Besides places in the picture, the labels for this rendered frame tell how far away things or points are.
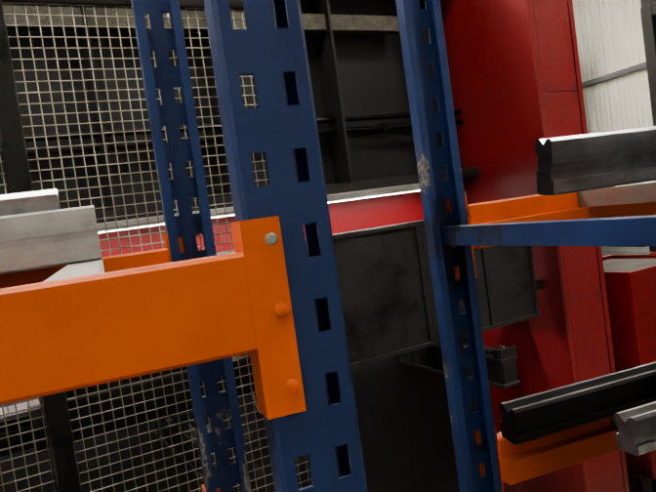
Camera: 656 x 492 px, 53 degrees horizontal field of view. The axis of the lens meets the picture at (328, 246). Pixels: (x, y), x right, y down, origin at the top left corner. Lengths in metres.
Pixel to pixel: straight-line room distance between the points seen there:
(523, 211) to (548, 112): 1.66
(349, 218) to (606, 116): 8.69
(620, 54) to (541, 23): 8.22
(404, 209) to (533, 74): 0.76
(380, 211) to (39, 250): 2.14
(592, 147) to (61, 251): 0.62
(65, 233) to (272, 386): 0.40
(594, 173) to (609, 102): 10.22
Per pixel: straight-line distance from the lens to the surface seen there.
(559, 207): 1.06
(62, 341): 0.41
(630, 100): 10.79
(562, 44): 2.80
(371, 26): 2.74
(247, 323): 0.42
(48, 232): 0.77
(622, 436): 0.98
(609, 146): 0.87
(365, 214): 2.75
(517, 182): 2.73
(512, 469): 1.04
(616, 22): 11.02
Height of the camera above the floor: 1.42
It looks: 3 degrees down
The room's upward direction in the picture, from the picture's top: 8 degrees counter-clockwise
